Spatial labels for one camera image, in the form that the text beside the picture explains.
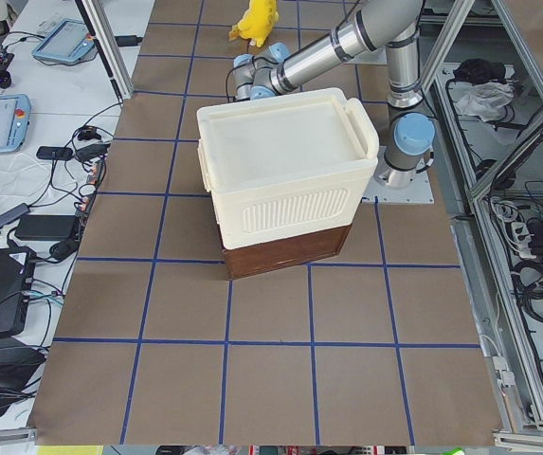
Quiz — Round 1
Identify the dark brown wooden drawer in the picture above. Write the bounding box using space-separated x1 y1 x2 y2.
221 224 353 280

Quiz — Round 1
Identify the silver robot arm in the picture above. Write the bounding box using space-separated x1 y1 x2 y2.
229 1 425 110

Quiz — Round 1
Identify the cream plastic storage box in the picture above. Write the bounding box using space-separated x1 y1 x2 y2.
196 87 381 250

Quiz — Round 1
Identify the yellow plush dinosaur toy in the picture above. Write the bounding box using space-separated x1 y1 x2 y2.
228 0 280 48

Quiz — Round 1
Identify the black power adapter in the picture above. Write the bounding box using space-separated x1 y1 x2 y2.
15 214 76 241

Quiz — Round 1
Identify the blue teach pendant far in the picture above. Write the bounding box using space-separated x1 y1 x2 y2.
31 19 96 65

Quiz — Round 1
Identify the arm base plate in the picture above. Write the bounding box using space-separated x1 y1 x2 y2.
362 168 435 205

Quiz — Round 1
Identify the aluminium frame post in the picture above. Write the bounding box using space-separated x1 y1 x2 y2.
75 0 134 102

